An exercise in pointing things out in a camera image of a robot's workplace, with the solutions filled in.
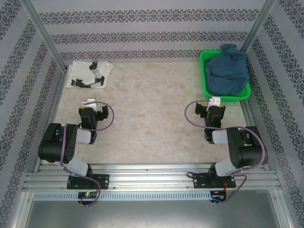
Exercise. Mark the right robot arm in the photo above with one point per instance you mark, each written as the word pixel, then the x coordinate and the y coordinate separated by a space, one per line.
pixel 249 152

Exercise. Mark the aluminium corner post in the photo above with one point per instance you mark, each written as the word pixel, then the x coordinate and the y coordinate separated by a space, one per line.
pixel 45 35
pixel 259 23

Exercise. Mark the blue t-shirt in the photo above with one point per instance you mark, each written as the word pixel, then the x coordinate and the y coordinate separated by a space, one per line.
pixel 225 73

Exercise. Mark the aluminium frame rail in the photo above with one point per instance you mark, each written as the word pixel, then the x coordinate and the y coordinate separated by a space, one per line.
pixel 147 178

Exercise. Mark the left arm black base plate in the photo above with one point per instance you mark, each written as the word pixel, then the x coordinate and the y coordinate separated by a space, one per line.
pixel 103 181

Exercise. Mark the grey sheet metal panel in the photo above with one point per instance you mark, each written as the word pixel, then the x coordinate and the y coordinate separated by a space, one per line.
pixel 152 213

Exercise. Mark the green plastic basket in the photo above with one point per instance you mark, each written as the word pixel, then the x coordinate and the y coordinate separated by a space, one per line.
pixel 244 93

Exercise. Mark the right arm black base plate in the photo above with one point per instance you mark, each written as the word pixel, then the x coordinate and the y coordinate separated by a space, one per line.
pixel 199 180

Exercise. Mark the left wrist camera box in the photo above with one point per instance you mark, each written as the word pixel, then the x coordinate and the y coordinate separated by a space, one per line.
pixel 91 101

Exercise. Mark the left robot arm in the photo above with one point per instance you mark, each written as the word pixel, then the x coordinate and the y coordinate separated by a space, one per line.
pixel 52 147

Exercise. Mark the white t-shirt with robot print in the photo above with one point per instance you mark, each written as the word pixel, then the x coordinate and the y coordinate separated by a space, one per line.
pixel 80 73

